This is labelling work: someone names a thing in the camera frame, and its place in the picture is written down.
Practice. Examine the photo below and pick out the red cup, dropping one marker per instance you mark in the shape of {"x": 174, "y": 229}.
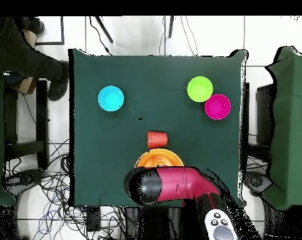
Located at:
{"x": 157, "y": 140}

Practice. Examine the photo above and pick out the large orange bowl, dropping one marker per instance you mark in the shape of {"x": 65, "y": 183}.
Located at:
{"x": 153, "y": 157}

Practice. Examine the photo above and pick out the purple cup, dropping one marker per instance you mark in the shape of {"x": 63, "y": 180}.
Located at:
{"x": 162, "y": 165}

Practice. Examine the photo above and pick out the small light blue bowl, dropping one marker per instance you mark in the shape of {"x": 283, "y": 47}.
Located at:
{"x": 111, "y": 98}

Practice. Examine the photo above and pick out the small green bowl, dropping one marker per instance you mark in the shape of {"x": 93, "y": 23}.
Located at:
{"x": 200, "y": 89}

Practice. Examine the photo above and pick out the small pink bowl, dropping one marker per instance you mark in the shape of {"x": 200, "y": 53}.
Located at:
{"x": 217, "y": 107}

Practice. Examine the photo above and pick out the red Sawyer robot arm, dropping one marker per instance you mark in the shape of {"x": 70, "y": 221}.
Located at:
{"x": 175, "y": 182}

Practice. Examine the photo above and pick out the dark green tablecloth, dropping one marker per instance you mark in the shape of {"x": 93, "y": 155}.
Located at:
{"x": 115, "y": 150}

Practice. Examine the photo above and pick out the black power adapter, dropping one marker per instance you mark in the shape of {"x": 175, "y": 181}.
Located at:
{"x": 93, "y": 220}

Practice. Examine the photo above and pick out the black tripod leg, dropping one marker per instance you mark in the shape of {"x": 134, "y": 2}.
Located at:
{"x": 171, "y": 25}
{"x": 104, "y": 30}

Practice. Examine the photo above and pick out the black stool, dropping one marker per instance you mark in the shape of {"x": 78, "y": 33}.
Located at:
{"x": 42, "y": 112}

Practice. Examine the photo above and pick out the bundle of clothes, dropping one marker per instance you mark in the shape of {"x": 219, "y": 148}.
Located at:
{"x": 13, "y": 79}

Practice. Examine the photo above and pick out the person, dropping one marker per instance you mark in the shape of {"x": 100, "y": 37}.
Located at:
{"x": 20, "y": 57}

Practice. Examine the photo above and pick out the dark grey pedestal foot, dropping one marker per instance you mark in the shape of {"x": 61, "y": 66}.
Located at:
{"x": 257, "y": 181}
{"x": 28, "y": 176}

